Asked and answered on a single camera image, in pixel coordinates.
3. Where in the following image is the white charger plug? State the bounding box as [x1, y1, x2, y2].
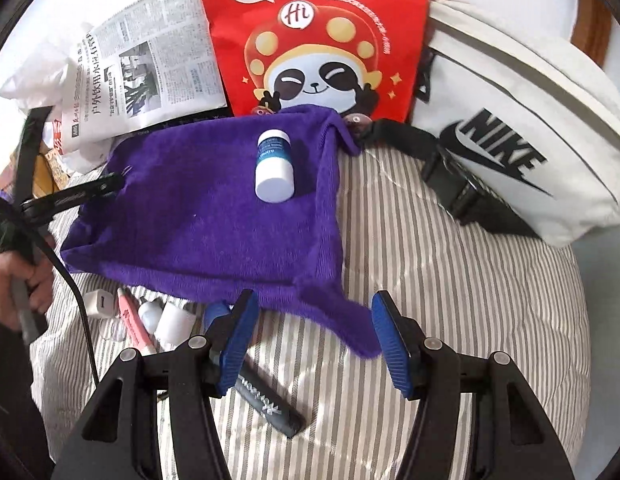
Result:
[85, 287, 122, 321]

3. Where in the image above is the white bottle blue label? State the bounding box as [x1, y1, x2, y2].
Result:
[254, 129, 296, 204]

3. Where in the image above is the white waist bag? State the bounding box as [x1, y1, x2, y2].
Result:
[362, 0, 620, 248]

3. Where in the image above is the purple towel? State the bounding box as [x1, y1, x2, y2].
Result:
[60, 102, 383, 361]

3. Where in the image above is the black cable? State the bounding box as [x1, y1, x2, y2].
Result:
[20, 210, 103, 386]

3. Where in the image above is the pink pen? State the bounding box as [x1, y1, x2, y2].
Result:
[116, 287, 158, 356]

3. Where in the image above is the white plastic shopping bag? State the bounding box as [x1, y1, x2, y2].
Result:
[0, 22, 122, 175]

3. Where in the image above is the wooden headboard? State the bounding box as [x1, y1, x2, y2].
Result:
[570, 0, 613, 68]

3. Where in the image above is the red panda paper bag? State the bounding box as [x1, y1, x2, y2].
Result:
[194, 0, 431, 126]

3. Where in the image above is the person's left forearm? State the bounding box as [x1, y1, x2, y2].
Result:
[0, 317, 58, 480]

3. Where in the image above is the striped quilt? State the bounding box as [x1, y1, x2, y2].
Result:
[30, 150, 591, 480]

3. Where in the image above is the clear plastic cap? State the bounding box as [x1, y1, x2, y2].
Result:
[97, 322, 126, 343]

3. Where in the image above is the person's left hand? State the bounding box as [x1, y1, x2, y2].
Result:
[0, 249, 56, 332]

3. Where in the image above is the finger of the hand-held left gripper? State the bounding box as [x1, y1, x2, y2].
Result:
[20, 172, 126, 218]

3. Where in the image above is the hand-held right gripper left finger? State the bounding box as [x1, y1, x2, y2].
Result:
[50, 289, 263, 480]

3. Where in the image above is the black tube white print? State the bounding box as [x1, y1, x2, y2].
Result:
[230, 355, 307, 440]

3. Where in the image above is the newspaper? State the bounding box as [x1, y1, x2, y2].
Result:
[55, 0, 230, 142]

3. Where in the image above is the white cylinder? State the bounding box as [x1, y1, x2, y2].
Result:
[155, 302, 197, 346]

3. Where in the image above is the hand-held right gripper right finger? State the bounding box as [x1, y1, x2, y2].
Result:
[371, 290, 576, 480]

